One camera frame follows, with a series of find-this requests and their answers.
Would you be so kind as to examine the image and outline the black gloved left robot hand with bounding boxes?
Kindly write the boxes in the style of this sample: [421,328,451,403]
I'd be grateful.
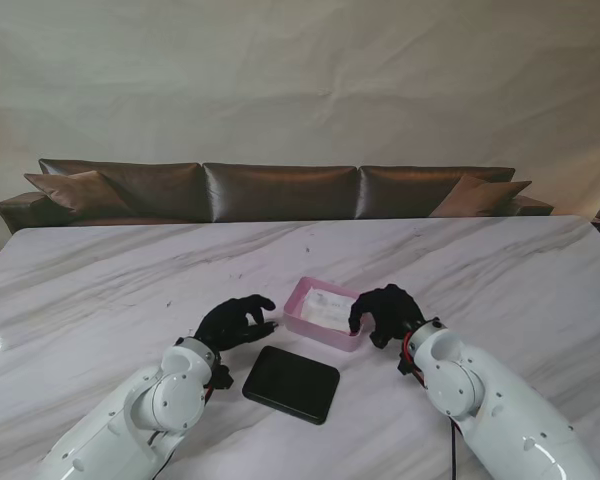
[194,294,280,354]

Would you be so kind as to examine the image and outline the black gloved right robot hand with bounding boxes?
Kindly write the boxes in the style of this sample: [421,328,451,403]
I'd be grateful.
[348,283,427,350]

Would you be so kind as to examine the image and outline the printed tissue pack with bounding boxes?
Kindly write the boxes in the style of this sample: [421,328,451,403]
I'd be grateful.
[299,286,359,331]

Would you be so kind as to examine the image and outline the pink tissue box cover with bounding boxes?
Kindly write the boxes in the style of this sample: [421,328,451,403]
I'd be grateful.
[282,276,369,353]

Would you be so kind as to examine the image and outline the black tissue box base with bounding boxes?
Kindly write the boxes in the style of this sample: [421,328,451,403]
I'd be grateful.
[242,344,340,426]

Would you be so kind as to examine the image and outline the brown leather sofa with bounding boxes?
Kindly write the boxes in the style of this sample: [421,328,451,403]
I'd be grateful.
[0,158,555,235]

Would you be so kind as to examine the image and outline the brown throw pillow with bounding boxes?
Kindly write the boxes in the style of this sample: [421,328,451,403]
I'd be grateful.
[23,170,131,214]
[429,174,533,218]

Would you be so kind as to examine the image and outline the beige wrinkled backdrop cloth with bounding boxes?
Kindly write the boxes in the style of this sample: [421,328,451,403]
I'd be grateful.
[0,0,600,236]

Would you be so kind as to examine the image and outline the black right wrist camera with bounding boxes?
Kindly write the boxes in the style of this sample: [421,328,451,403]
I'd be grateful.
[397,349,422,377]

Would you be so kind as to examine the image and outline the red and black arm cables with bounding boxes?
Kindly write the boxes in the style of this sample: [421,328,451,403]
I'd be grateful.
[401,330,462,480]
[147,382,215,446]

